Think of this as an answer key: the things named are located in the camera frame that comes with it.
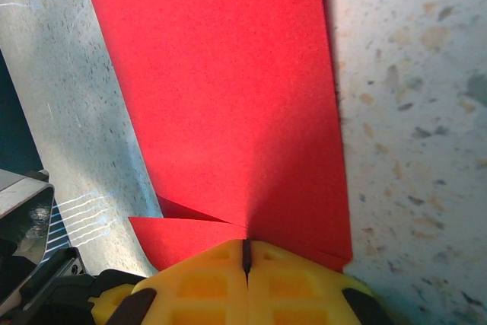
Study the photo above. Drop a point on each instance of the wide aluminium frame rail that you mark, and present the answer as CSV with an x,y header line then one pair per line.
x,y
23,207

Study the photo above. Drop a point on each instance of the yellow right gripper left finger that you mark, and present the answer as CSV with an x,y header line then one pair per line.
x,y
205,287

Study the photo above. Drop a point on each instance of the red paper sheet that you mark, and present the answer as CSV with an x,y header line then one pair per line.
x,y
228,93

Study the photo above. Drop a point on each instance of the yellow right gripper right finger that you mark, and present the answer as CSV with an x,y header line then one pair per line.
x,y
293,287

